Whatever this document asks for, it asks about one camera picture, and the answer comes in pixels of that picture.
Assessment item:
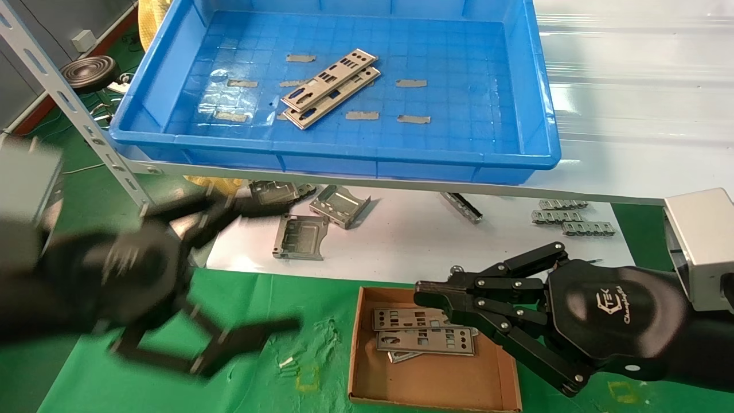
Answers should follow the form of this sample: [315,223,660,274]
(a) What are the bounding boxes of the flat grey metal frame plate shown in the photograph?
[272,215,330,262]

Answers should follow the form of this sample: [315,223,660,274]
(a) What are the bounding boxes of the open grey metal bracket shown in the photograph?
[310,185,372,230]

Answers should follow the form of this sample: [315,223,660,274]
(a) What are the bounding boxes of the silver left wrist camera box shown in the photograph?
[0,138,64,230]

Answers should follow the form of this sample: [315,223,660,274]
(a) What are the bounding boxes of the green table cloth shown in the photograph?
[37,265,734,413]

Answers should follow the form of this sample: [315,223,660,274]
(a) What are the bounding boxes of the grey metal shelf rail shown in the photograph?
[118,159,669,206]

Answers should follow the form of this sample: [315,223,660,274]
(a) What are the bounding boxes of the blue plastic tray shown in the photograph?
[109,0,561,185]

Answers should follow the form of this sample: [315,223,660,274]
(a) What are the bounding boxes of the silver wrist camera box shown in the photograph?
[0,138,64,230]
[664,188,734,313]

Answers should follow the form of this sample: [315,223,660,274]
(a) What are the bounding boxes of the folded grey metal bracket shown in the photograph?
[249,181,299,207]

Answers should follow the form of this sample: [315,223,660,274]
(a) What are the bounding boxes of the brown cardboard box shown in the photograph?
[348,286,522,412]

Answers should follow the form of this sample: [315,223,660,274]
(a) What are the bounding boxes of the dark grey metal bracket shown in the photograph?
[281,184,317,213]

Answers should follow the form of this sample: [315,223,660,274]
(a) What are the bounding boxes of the long narrow metal strip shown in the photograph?
[440,192,483,224]

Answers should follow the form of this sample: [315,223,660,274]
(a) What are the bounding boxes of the black round disc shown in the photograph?
[60,56,121,96]

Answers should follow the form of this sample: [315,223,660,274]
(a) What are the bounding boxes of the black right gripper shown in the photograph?
[414,241,689,398]

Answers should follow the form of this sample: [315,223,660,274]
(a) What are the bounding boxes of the grey perforated shelf post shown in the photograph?
[0,0,157,210]

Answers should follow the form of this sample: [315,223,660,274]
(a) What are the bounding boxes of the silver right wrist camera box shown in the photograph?
[664,188,734,313]

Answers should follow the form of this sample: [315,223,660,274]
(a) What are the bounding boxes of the yellow tape mark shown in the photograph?
[295,367,319,393]

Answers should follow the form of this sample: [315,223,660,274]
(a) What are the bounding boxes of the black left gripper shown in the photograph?
[34,192,302,379]

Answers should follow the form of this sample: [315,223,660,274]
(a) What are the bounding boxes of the white board sheet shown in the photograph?
[206,182,634,293]

